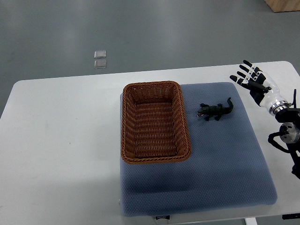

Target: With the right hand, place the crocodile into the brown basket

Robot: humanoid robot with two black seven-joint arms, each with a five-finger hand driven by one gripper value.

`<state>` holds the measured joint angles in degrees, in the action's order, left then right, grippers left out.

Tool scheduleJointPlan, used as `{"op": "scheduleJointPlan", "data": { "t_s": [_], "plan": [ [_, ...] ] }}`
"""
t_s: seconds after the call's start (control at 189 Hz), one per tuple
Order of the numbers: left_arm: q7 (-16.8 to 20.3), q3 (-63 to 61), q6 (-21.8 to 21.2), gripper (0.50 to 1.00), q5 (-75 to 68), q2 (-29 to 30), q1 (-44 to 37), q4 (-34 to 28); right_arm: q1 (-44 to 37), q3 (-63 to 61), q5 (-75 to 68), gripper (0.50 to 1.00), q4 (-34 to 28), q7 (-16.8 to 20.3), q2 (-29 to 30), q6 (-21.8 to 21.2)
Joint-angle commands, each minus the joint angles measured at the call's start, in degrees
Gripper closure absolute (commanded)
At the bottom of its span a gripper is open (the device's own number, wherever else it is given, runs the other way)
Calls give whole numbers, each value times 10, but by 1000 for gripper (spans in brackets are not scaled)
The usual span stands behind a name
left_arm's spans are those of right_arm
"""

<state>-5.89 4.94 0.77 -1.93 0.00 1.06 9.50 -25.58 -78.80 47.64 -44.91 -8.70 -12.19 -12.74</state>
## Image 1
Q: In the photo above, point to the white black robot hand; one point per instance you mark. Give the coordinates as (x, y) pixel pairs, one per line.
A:
(261, 87)

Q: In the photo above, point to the dark toy crocodile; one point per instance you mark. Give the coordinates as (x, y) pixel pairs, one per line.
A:
(216, 111)

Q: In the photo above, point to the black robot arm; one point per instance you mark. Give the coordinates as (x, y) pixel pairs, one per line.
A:
(287, 139)

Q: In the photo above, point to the brown wicker basket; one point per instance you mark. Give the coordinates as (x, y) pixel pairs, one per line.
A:
(153, 124)

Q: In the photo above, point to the wooden box corner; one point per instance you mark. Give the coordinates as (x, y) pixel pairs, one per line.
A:
(283, 5)

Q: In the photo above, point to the blue grey cushion mat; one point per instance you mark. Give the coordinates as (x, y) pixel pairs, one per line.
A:
(226, 169)

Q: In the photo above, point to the black table control panel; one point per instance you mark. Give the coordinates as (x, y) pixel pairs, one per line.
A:
(291, 216)

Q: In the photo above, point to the upper floor plate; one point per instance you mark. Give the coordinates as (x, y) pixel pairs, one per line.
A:
(99, 54)

